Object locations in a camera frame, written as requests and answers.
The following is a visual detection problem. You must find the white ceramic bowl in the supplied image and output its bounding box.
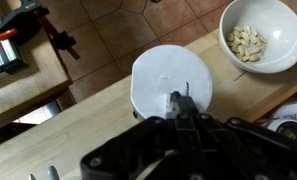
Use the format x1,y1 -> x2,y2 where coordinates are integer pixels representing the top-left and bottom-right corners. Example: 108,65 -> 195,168
218,0 -> 297,75

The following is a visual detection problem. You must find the dark jar white rim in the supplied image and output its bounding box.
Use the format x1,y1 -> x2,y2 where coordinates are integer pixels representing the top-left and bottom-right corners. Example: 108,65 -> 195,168
265,118 -> 297,144

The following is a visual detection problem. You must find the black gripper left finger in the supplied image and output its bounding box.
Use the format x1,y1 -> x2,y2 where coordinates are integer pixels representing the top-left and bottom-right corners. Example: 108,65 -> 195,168
80,90 -> 189,180

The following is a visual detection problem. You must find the peeled garlic cloves pile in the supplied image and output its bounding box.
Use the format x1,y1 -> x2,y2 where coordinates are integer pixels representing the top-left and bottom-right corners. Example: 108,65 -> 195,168
226,25 -> 269,63

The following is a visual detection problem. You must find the printed white paper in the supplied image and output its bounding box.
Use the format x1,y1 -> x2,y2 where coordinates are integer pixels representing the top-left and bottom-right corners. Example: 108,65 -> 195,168
270,99 -> 297,128

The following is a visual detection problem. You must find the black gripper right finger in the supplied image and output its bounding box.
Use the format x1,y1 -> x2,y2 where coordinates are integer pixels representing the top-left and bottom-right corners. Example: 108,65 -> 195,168
179,94 -> 297,180

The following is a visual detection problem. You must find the black clamp orange handle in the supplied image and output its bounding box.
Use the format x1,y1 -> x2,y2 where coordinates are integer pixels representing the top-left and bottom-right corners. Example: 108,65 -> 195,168
0,0 -> 81,61

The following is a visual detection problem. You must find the wooden butcher block cart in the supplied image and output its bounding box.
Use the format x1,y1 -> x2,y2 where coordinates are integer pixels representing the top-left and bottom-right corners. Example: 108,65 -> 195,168
0,28 -> 297,180

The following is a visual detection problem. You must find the low wooden table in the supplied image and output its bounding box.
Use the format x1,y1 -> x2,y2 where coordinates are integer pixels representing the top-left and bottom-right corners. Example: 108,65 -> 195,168
0,0 -> 74,135

